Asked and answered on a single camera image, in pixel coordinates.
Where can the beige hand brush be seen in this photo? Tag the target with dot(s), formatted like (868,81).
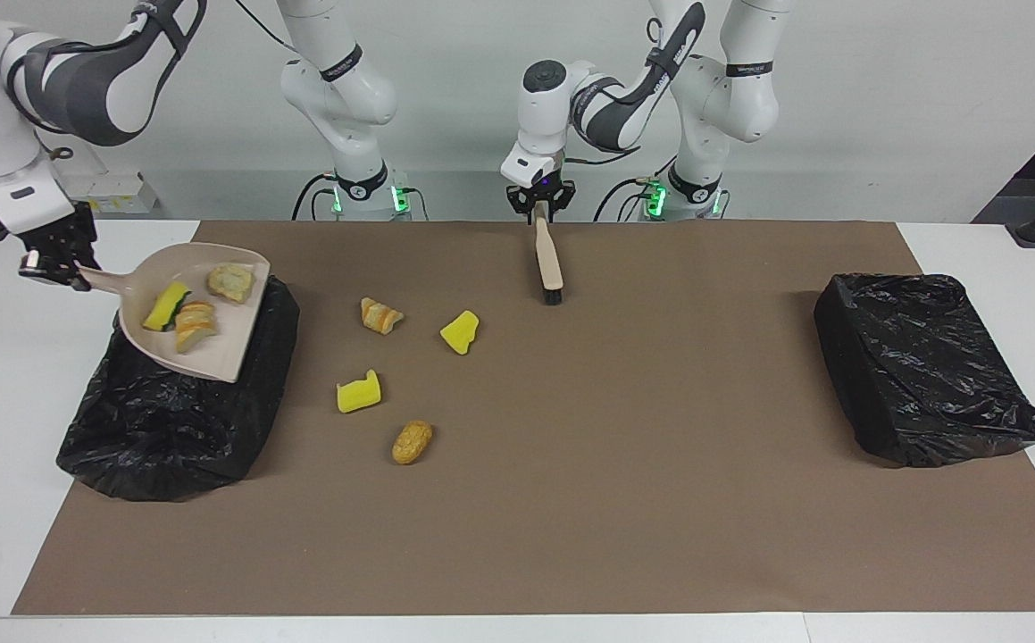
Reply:
(548,259)

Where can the beige plastic dustpan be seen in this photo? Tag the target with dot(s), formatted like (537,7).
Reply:
(231,353)

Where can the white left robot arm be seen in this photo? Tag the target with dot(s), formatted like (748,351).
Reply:
(722,107)

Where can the white box with labels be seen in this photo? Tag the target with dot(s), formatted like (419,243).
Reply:
(124,195)

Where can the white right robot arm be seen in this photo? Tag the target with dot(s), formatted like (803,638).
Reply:
(338,98)

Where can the yellow sponge piece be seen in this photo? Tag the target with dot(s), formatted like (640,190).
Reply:
(164,308)
(358,395)
(461,332)

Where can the black bag lined bin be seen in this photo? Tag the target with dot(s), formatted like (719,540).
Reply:
(919,375)
(178,429)

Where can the brown peanut shaped bread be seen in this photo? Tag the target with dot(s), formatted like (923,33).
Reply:
(412,443)

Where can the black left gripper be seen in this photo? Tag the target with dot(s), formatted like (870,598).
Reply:
(542,190)

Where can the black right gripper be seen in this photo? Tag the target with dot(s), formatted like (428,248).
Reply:
(57,234)

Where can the brown table mat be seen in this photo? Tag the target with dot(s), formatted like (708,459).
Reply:
(749,536)

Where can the striped croissant piece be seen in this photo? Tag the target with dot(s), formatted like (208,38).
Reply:
(380,316)
(196,328)

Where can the pale bread lump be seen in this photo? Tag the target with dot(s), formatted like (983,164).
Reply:
(231,282)

